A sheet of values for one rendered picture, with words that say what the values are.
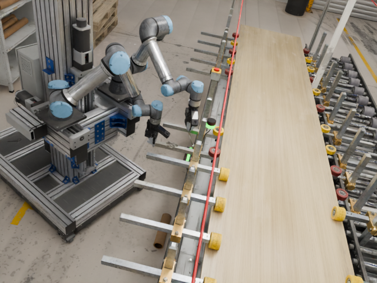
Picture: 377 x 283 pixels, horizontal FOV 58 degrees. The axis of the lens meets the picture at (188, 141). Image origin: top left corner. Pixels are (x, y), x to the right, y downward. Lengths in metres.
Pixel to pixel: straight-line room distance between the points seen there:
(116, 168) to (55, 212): 0.66
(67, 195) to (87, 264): 0.56
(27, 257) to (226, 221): 1.56
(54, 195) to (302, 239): 1.86
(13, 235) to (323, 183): 2.29
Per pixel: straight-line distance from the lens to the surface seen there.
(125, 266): 1.65
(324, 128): 2.99
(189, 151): 2.37
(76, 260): 2.81
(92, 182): 3.00
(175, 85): 2.10
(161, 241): 2.80
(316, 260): 2.00
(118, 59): 1.92
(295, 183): 2.34
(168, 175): 3.39
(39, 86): 2.64
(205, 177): 2.55
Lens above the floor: 2.38
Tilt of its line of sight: 38 degrees down
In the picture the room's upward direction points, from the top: 12 degrees clockwise
